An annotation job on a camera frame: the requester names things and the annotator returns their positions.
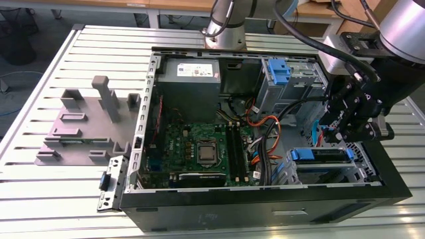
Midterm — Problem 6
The black PC case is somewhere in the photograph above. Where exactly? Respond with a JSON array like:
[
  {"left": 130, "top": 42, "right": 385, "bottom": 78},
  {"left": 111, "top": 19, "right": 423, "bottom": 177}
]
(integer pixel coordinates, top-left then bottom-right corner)
[{"left": 118, "top": 46, "right": 413, "bottom": 233}]

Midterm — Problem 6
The grey power supply unit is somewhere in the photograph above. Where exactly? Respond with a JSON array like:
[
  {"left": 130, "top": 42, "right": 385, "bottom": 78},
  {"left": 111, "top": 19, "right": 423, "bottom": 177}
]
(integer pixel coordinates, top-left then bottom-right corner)
[{"left": 156, "top": 58, "right": 221, "bottom": 122}]

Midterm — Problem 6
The orange power wire bundle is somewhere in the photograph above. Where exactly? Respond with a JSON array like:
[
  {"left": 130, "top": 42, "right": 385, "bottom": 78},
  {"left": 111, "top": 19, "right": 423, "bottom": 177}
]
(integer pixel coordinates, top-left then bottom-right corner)
[{"left": 247, "top": 116, "right": 283, "bottom": 165}]

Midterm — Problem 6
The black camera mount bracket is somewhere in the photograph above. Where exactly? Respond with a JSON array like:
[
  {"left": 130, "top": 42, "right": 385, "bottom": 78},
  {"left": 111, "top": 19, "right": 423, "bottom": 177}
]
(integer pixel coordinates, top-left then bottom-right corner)
[{"left": 339, "top": 31, "right": 388, "bottom": 59}]

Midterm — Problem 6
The wooden cabinet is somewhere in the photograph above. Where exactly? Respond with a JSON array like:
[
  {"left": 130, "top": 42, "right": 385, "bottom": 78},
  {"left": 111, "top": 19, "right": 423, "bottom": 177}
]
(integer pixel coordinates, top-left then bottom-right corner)
[{"left": 337, "top": 0, "right": 400, "bottom": 40}]

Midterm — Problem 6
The black cable bundle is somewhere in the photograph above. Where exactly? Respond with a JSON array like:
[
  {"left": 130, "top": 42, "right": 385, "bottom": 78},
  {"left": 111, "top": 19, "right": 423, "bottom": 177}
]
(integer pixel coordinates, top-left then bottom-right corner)
[{"left": 259, "top": 96, "right": 329, "bottom": 186}]

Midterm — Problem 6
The hard disk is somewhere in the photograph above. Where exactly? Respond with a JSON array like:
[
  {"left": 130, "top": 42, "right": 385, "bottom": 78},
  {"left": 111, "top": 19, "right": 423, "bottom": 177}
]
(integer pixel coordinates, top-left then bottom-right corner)
[{"left": 272, "top": 146, "right": 356, "bottom": 185}]

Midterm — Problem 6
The metal drive cage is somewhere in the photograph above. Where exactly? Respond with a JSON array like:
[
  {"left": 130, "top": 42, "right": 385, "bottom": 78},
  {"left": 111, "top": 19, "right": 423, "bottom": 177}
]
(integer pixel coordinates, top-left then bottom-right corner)
[{"left": 257, "top": 58, "right": 332, "bottom": 118}]

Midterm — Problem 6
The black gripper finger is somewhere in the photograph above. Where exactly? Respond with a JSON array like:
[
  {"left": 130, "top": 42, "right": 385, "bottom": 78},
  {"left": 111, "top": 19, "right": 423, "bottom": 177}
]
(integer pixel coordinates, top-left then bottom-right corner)
[
  {"left": 319, "top": 74, "right": 364, "bottom": 130},
  {"left": 324, "top": 99, "right": 380, "bottom": 144}
]

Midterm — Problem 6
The metal bracket with blue latch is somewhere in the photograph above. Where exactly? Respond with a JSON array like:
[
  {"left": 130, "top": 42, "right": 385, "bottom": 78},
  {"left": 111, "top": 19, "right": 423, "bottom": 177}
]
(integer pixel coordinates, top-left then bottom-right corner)
[{"left": 96, "top": 154, "right": 131, "bottom": 213}]

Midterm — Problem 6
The black CPU socket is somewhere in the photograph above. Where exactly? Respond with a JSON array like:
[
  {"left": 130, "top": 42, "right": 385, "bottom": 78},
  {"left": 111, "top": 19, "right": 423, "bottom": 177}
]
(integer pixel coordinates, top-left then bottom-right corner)
[{"left": 196, "top": 139, "right": 220, "bottom": 167}]

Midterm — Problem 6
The metal disk bay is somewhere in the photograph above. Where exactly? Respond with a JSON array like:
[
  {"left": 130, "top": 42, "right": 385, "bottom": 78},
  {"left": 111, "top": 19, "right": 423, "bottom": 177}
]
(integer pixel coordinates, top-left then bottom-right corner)
[{"left": 285, "top": 146, "right": 369, "bottom": 186}]

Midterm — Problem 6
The grey parts rack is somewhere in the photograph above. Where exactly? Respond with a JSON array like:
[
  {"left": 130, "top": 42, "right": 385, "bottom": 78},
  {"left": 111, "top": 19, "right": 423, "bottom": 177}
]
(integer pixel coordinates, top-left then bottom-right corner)
[{"left": 34, "top": 75, "right": 143, "bottom": 167}]

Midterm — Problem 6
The black RAM slot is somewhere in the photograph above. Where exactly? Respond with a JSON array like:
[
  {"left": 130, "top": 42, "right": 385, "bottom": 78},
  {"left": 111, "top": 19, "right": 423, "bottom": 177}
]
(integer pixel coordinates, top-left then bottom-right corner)
[
  {"left": 225, "top": 123, "right": 240, "bottom": 182},
  {"left": 233, "top": 123, "right": 249, "bottom": 182}
]

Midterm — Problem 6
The black graphics card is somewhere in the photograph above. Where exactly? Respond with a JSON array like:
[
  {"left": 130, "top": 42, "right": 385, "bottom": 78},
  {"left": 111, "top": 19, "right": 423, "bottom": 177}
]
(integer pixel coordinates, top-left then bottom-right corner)
[{"left": 168, "top": 171, "right": 227, "bottom": 189}]

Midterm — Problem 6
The wooden desk white frame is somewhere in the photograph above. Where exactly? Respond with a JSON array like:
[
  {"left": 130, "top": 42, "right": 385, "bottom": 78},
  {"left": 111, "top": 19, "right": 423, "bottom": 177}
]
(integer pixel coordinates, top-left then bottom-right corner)
[
  {"left": 159, "top": 0, "right": 352, "bottom": 38},
  {"left": 0, "top": 0, "right": 160, "bottom": 28}
]

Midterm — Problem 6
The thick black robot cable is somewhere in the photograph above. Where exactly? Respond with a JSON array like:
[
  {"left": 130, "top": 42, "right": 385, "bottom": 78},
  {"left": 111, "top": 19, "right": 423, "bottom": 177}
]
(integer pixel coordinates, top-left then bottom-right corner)
[{"left": 272, "top": 0, "right": 381, "bottom": 83}]

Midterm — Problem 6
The black mesh waste bin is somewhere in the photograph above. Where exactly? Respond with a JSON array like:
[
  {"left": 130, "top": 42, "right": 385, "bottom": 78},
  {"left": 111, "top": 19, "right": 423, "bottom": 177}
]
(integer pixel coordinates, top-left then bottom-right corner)
[{"left": 0, "top": 7, "right": 38, "bottom": 66}]

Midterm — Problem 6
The green motherboard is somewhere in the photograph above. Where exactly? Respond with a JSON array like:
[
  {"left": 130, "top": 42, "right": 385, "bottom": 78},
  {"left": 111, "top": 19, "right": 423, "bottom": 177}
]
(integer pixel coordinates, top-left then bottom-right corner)
[{"left": 146, "top": 121, "right": 263, "bottom": 187}]

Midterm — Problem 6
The silver CPU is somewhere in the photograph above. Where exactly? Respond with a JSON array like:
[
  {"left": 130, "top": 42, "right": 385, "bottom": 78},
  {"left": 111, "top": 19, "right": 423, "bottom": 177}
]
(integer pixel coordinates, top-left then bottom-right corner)
[{"left": 199, "top": 146, "right": 216, "bottom": 160}]

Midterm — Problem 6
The blue plastic drive latch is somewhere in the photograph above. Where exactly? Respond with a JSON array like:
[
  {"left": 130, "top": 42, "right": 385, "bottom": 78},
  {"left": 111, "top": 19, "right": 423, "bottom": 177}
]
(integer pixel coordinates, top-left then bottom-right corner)
[{"left": 268, "top": 59, "right": 292, "bottom": 85}]

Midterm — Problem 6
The blue data wire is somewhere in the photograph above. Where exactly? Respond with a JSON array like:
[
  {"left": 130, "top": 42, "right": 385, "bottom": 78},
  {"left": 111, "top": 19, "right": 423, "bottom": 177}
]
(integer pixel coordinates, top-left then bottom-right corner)
[{"left": 312, "top": 119, "right": 325, "bottom": 147}]

